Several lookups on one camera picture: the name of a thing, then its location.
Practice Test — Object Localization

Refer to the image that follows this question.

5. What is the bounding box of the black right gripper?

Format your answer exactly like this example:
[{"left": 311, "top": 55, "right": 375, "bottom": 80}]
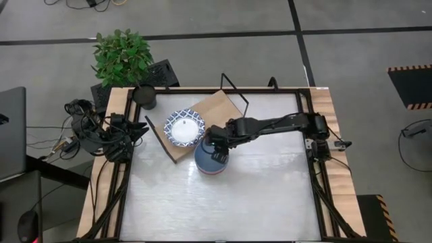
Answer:
[{"left": 201, "top": 124, "right": 231, "bottom": 165}]

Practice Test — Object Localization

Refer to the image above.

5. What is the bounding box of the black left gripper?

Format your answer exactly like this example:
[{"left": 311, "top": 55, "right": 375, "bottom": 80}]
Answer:
[{"left": 116, "top": 119, "right": 150, "bottom": 142}]

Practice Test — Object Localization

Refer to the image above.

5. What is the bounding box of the blue bowl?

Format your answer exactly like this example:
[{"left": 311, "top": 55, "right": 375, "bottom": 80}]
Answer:
[{"left": 194, "top": 138, "right": 230, "bottom": 173}]

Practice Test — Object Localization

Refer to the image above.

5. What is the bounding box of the red bowl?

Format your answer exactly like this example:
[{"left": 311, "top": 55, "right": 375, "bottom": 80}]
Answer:
[{"left": 198, "top": 168, "right": 226, "bottom": 176}]

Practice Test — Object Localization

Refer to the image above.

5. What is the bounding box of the blue patterned white plate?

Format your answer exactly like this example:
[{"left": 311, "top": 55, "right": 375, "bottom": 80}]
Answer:
[{"left": 163, "top": 108, "right": 207, "bottom": 149}]

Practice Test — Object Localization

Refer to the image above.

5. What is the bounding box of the black perforated stool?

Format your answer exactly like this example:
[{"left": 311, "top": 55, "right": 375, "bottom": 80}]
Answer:
[{"left": 90, "top": 59, "right": 180, "bottom": 109}]

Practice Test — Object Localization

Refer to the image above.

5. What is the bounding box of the green leafy plant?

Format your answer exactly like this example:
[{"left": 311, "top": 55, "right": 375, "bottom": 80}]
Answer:
[{"left": 90, "top": 28, "right": 155, "bottom": 88}]

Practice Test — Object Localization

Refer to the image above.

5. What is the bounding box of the black side desk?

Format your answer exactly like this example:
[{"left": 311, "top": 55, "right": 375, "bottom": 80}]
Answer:
[{"left": 25, "top": 155, "right": 90, "bottom": 190}]

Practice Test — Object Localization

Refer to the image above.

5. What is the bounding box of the grey laptop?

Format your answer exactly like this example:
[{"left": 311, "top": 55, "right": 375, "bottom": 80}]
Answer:
[{"left": 0, "top": 86, "right": 28, "bottom": 182}]

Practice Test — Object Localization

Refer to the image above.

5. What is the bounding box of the black computer mouse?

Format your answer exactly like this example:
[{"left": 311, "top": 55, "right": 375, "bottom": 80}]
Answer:
[{"left": 17, "top": 211, "right": 40, "bottom": 243}]

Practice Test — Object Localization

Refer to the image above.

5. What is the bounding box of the black mat with hazard stripes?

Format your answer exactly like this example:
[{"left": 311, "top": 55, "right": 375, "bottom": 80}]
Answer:
[
  {"left": 387, "top": 64, "right": 432, "bottom": 111},
  {"left": 356, "top": 194, "right": 400, "bottom": 242}
]

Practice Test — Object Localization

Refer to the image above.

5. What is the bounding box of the grey floor device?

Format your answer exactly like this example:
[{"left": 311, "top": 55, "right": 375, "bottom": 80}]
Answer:
[{"left": 401, "top": 120, "right": 432, "bottom": 138}]

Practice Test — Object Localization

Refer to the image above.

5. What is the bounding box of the wooden shelf with black frame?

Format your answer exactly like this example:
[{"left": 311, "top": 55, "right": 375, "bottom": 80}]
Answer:
[{"left": 144, "top": 72, "right": 250, "bottom": 165}]

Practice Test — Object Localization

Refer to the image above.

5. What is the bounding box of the black aluminium table frame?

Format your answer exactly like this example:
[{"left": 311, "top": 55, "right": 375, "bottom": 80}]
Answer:
[{"left": 80, "top": 86, "right": 365, "bottom": 243}]

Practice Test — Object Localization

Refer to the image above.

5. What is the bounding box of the black mouse cable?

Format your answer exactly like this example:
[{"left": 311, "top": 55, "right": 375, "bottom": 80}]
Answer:
[{"left": 30, "top": 184, "right": 85, "bottom": 212}]

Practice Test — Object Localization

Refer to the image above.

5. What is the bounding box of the black floor cable loop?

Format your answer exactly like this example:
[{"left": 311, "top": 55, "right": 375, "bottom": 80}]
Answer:
[{"left": 398, "top": 118, "right": 432, "bottom": 173}]

